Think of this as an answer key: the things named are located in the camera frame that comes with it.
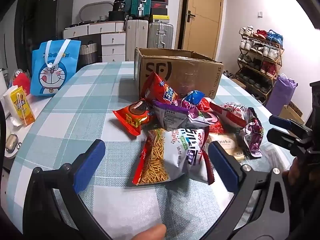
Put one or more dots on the black round box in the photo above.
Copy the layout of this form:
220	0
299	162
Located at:
116	16

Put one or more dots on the person's right hand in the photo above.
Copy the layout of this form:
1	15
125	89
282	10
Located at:
291	176

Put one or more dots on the wall switch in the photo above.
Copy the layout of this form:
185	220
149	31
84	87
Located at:
260	13

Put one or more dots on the brown cardboard box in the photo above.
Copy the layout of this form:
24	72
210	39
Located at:
175	67

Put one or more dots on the yellow and white box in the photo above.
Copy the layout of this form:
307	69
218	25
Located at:
161	18

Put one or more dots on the blue cartoon tote bag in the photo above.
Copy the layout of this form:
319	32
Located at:
53	67

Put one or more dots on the black bag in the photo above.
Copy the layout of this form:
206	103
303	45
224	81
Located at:
118	3

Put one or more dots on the dark refrigerator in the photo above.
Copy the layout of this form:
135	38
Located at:
53	15

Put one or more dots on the checked tablecloth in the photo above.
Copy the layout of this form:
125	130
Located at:
87	110

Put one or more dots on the red and white patterned packet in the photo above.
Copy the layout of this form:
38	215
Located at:
232	113

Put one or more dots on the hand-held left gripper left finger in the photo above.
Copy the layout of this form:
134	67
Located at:
90	165

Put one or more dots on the small cardboard box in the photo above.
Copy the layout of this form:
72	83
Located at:
292	112

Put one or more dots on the wooden shoe rack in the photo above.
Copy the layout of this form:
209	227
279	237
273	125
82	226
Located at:
268	65

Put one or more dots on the white drawer cabinet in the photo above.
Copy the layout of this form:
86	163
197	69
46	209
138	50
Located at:
110	38

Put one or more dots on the red shoe box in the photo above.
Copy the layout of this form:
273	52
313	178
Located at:
160	5

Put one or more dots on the wooden door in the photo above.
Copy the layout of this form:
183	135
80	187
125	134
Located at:
202	17

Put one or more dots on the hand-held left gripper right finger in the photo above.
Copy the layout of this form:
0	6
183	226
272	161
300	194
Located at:
222	166

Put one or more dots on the red chip packet blue label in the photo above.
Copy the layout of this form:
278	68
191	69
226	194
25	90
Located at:
158	87

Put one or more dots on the dark purple snack packet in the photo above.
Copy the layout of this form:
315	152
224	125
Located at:
255	135

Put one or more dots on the purple and white snack packet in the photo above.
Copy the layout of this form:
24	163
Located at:
175	116

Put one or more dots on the teal suitcase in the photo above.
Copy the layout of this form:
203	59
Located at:
141	0

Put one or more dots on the silver suitcase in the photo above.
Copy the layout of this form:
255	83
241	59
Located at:
160	35

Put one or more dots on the person's left hand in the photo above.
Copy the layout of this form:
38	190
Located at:
150	233

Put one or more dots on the red and white gum packet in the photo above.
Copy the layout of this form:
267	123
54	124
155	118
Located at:
212	120

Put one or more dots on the small cream pastry packet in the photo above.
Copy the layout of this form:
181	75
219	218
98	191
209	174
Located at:
227	142

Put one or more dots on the purple bag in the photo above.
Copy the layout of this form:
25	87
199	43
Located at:
281	95

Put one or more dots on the red plush toy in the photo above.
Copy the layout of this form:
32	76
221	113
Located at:
22	81

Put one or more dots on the red chocolate pie packet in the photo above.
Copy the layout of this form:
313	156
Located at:
133	116

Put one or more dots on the blue cookie packet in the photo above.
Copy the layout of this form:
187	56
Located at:
193	98

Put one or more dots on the wicker basket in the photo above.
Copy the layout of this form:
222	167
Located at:
88	53

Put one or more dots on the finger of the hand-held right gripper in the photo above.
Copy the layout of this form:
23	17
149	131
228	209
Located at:
280	137
282	122

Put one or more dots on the white oval frame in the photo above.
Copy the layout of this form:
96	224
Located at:
96	5

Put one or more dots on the large fried noodle snack packet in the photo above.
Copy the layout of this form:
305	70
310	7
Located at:
170	155

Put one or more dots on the yellow drink carton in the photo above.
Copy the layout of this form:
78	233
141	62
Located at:
22	107

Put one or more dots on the white suitcase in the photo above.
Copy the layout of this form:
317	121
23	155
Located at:
136	38

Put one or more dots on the beige earbuds case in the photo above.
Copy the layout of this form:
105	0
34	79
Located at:
12	143

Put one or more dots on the shoe rack with shoes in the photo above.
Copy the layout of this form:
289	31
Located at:
262	51

